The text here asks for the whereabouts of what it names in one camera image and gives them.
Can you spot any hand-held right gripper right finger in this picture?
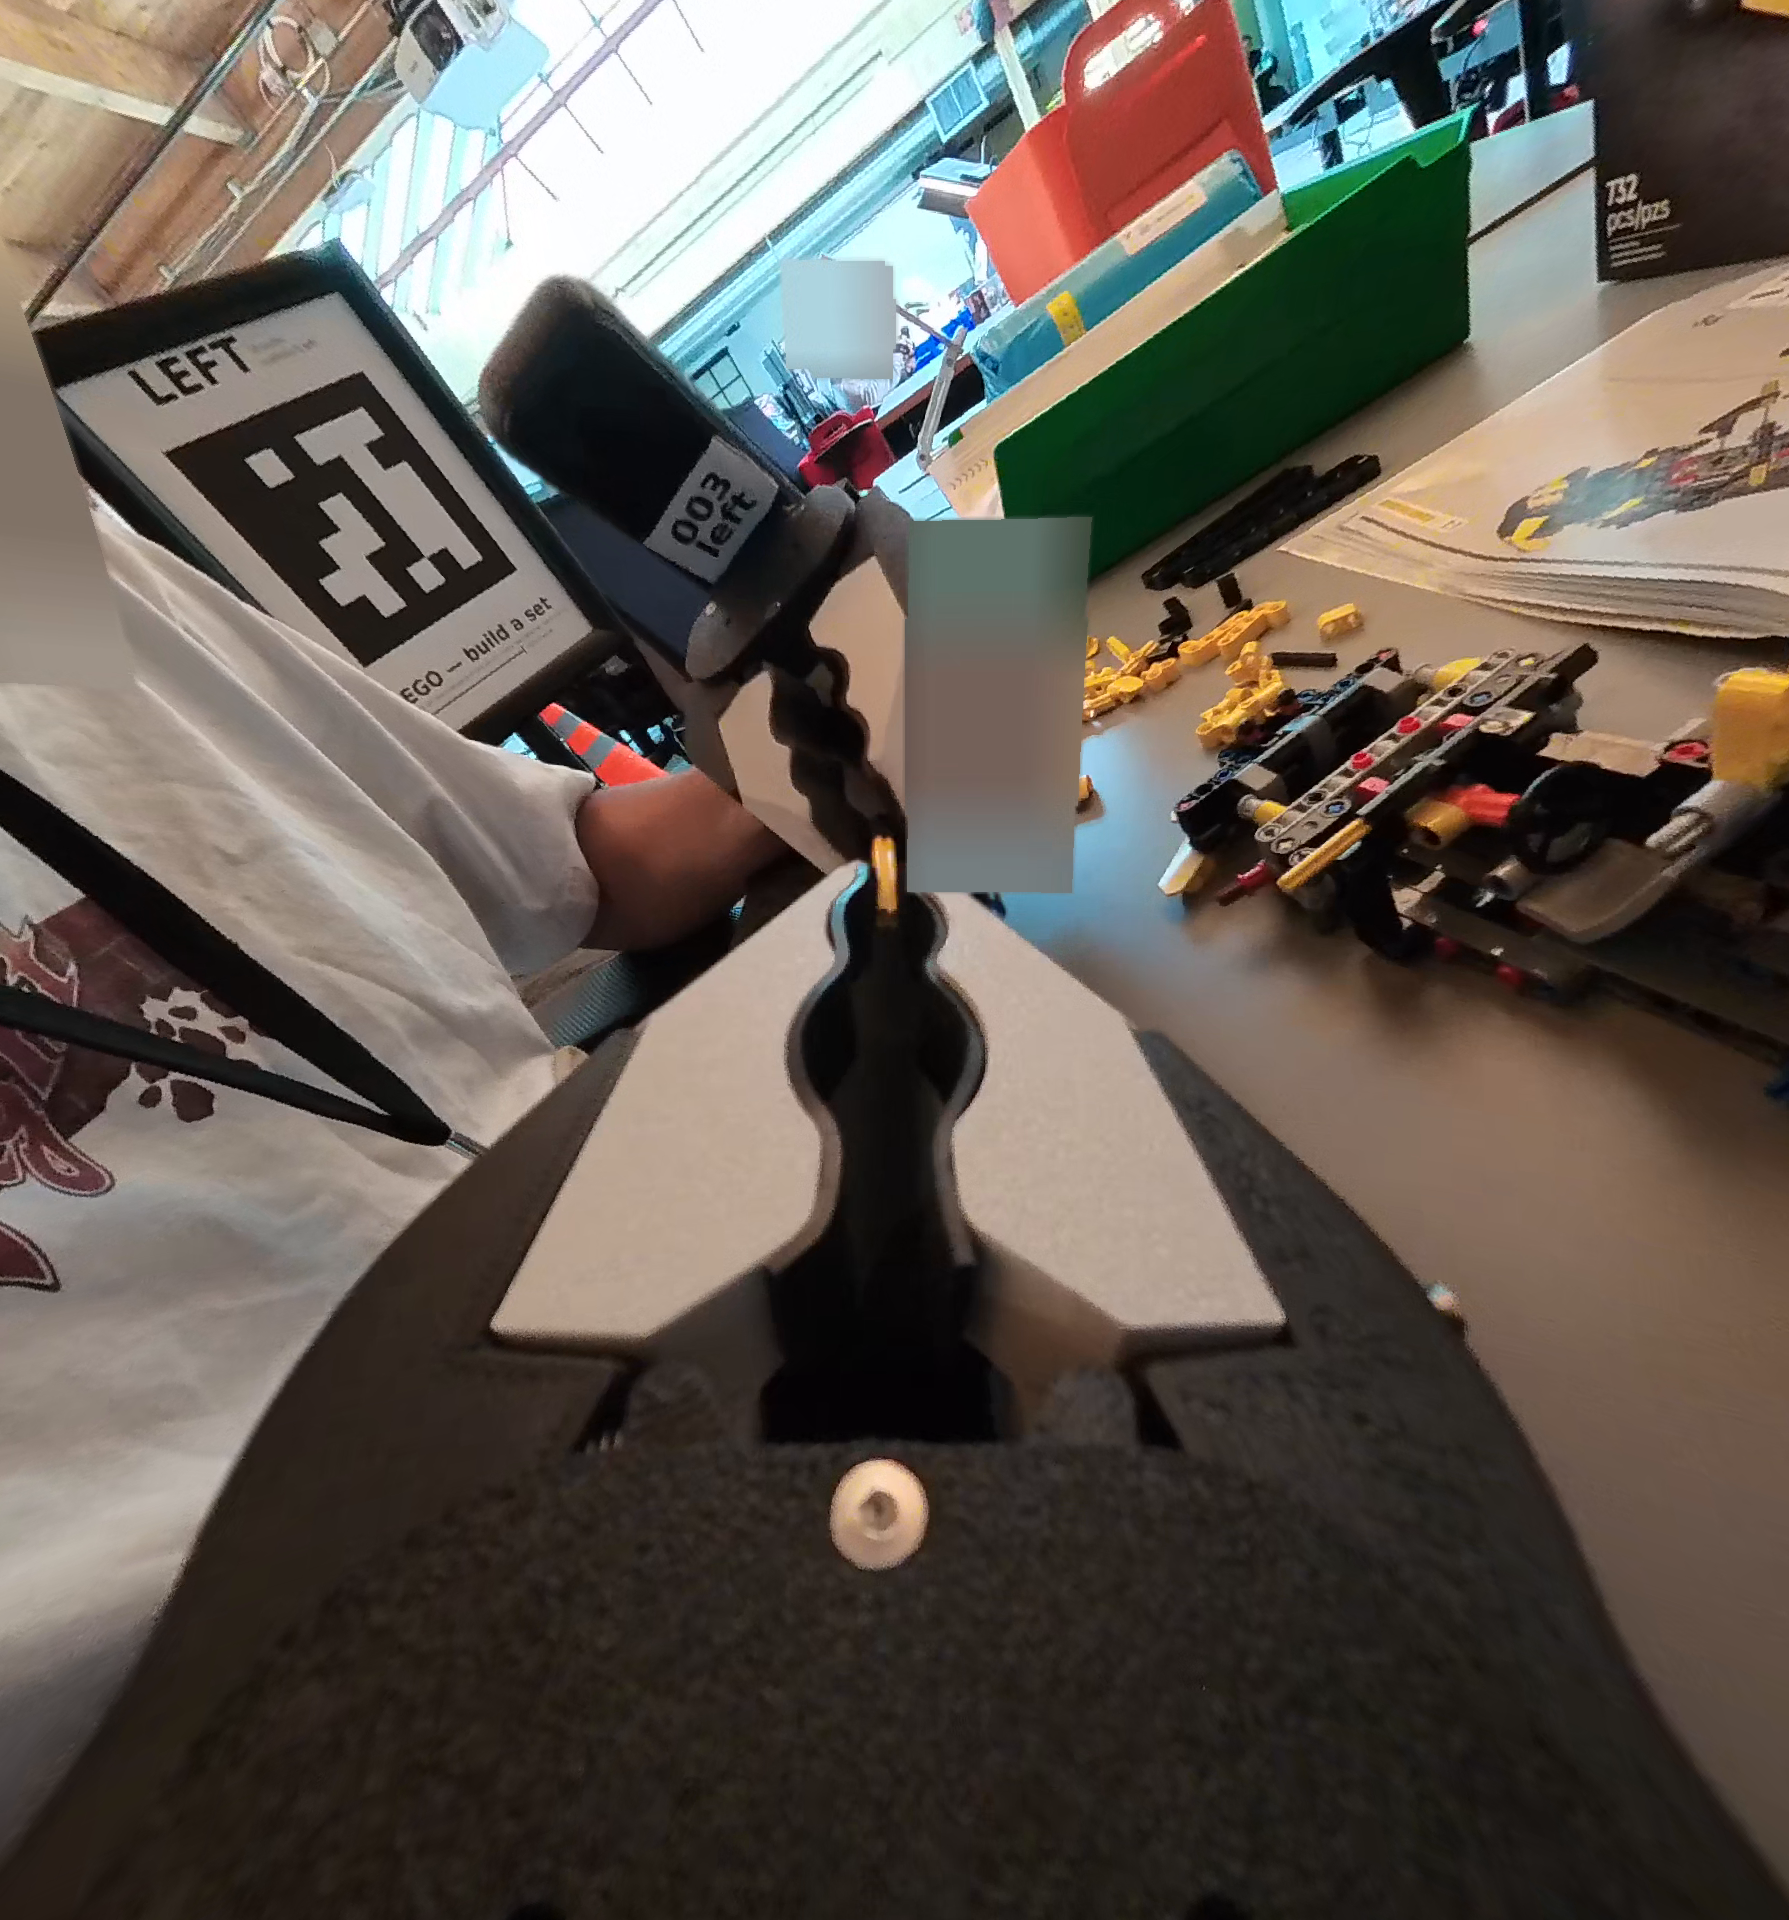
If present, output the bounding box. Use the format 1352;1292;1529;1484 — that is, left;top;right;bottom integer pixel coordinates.
910;886;1291;1352

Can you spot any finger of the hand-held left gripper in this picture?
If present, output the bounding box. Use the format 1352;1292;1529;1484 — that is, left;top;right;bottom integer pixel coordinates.
817;554;913;824
713;676;875;881

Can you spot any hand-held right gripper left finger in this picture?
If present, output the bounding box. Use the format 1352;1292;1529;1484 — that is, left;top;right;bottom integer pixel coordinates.
487;868;875;1352

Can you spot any person's left forearm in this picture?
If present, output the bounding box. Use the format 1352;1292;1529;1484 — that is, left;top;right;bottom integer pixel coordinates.
575;772;794;954

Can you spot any pile of yellow lego pieces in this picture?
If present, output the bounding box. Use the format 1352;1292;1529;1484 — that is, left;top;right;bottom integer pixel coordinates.
1081;599;1365;753

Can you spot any stack of black lego beams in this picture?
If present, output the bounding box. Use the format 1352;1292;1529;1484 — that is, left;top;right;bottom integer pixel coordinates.
1138;453;1385;591

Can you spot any lego car chassis model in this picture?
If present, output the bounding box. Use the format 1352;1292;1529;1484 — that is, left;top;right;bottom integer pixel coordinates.
1157;613;1789;1087

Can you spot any yellow toy car set box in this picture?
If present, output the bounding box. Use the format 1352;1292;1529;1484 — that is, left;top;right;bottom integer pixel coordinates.
1560;0;1789;286

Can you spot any orange traffic cone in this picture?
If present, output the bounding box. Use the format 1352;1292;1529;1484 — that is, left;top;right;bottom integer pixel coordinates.
535;700;675;791

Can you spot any white cardboard sheet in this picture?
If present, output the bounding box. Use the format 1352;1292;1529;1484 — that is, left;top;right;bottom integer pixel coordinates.
915;197;1289;520

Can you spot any red office chair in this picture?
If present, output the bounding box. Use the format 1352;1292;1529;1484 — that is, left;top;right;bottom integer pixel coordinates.
802;407;885;492

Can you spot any black white marker card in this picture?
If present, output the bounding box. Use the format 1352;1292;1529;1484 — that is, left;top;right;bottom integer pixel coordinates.
32;244;629;748

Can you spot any white ceiling projector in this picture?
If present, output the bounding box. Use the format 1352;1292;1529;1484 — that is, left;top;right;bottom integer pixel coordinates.
383;0;516;109

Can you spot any light blue plastic bag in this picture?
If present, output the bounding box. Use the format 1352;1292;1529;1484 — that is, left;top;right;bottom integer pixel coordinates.
970;151;1265;400

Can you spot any green plastic bin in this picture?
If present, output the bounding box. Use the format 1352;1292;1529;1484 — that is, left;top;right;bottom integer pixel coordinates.
992;111;1477;583

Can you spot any open instruction booklet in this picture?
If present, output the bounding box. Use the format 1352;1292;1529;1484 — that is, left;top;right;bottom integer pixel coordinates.
1282;247;1789;644

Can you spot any black neck strap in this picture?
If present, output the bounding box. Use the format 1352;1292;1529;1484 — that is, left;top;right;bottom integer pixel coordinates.
0;728;487;1160

